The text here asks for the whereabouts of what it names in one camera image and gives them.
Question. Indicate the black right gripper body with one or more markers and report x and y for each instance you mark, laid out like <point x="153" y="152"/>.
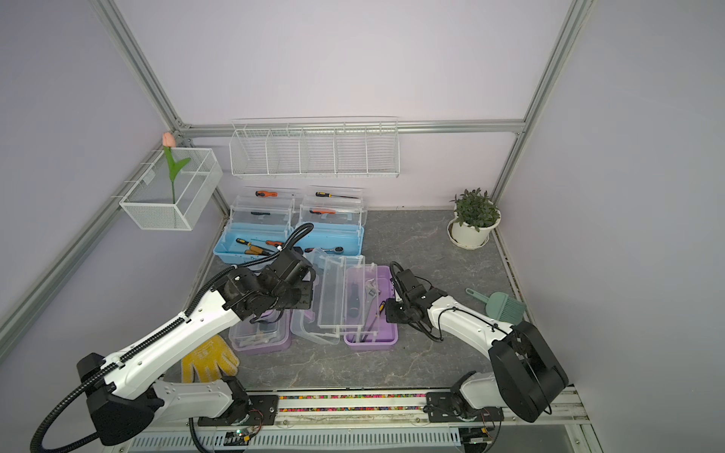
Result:
<point x="406" y="306"/>

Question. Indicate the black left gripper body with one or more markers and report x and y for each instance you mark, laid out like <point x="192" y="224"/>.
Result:
<point x="295" y="298"/>

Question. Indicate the purple toolbox with ratchet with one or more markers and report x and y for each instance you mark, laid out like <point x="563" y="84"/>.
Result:
<point x="271" y="335"/>

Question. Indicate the purple toolbox with wrench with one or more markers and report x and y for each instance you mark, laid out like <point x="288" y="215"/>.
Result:
<point x="325" y="323"/>

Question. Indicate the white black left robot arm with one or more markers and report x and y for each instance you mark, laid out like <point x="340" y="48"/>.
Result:
<point x="124" y="392"/>

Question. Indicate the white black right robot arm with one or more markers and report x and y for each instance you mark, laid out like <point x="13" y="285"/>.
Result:
<point x="526" y="377"/>

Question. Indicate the small yellow black screwdriver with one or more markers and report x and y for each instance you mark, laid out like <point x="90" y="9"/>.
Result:
<point x="379" y="311"/>

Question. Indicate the silver adjustable wrench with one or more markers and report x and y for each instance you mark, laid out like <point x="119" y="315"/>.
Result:
<point x="372" y="288"/>

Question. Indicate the left light blue toolbox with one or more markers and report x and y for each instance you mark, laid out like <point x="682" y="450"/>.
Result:
<point x="274" y="227"/>

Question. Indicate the light blue toolbox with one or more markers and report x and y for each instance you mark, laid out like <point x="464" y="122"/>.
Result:
<point x="345" y="229"/>
<point x="274" y="227"/>

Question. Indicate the yellow work glove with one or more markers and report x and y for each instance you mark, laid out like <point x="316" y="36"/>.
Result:
<point x="209" y="362"/>

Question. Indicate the green dustpan brush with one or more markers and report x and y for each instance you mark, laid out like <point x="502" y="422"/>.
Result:
<point x="500" y="306"/>

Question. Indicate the white potted green plant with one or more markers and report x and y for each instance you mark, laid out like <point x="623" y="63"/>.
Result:
<point x="476" y="216"/>

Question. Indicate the middle light blue toolbox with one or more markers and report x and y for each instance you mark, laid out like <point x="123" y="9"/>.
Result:
<point x="345" y="229"/>

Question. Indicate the yellow black screwdriver in lid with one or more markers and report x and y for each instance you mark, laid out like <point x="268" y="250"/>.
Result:
<point x="332" y="195"/>

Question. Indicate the pink artificial tulip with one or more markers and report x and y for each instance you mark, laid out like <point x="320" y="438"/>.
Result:
<point x="174" y="166"/>

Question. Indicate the yellow handled screwdriver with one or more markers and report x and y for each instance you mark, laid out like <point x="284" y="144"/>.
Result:
<point x="254" y="250"/>

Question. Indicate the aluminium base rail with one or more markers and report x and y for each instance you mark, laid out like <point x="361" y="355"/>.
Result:
<point x="214" y="418"/>

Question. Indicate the white mesh wall basket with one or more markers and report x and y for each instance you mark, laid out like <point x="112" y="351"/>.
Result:
<point x="171" y="193"/>

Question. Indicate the white wire wall shelf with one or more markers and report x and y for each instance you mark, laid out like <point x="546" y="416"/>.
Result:
<point x="337" y="146"/>

